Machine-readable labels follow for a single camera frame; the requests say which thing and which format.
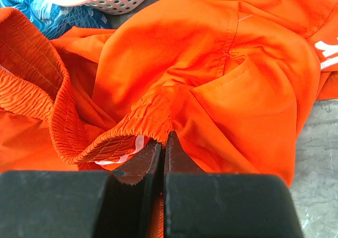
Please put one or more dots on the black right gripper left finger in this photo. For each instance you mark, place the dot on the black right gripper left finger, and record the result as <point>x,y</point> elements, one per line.
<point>119,203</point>

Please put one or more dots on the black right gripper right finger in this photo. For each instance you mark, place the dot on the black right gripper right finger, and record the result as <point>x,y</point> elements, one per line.
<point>201,204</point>

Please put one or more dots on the orange drawstring shorts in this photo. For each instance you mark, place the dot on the orange drawstring shorts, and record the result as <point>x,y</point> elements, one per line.
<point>235,79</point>

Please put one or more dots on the blue patterned shorts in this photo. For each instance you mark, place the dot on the blue patterned shorts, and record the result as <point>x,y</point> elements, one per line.
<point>53,20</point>

